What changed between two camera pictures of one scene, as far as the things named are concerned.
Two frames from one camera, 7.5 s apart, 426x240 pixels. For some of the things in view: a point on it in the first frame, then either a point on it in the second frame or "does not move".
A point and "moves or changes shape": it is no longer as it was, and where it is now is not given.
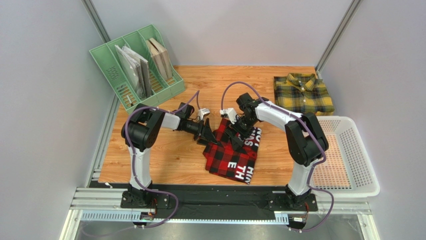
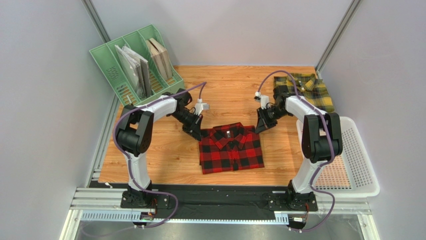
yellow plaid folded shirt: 303,93 does not move
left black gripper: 207,137 -> 194,129
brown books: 161,57 does not move
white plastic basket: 347,170 does not move
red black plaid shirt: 222,159 moves or changes shape
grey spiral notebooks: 138,69 does not move
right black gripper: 240,130 -> 265,116
